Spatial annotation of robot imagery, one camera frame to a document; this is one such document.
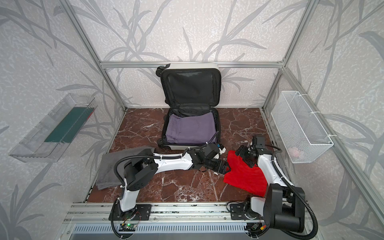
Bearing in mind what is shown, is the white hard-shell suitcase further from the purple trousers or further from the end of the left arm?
the end of the left arm

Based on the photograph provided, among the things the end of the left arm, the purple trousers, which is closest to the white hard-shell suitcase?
the purple trousers

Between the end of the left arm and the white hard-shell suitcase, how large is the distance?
0.21 metres

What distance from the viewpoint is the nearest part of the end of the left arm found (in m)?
0.67

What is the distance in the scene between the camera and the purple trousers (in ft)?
3.20

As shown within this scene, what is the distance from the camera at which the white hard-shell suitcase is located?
910mm

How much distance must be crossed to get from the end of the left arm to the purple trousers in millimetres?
235
